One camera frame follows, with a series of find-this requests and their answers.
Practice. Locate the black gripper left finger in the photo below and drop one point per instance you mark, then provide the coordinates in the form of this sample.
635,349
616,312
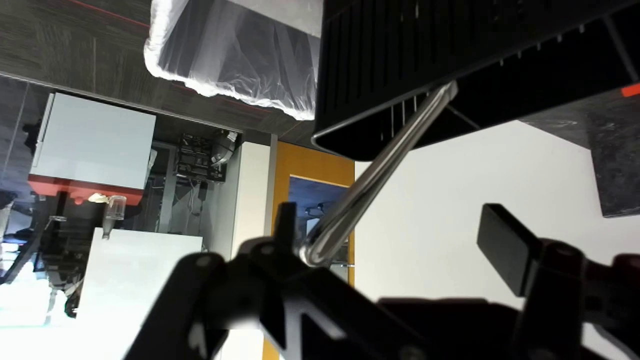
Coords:
221,292

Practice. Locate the red flat mat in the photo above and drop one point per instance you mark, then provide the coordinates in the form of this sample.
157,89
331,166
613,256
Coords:
632,91

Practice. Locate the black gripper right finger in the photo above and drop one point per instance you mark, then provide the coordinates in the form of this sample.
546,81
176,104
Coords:
527,266

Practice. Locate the white box machine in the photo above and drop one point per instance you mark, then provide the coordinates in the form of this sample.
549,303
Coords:
93,140

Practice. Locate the orange door frame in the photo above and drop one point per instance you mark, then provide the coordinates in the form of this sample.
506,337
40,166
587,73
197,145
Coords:
313,163

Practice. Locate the black rectangular utensil holder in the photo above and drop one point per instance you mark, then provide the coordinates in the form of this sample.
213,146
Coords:
401,53

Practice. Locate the table with red cloth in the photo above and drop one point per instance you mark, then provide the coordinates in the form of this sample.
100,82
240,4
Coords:
81,190

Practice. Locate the white board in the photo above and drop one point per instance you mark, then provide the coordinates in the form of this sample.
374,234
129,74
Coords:
132,280

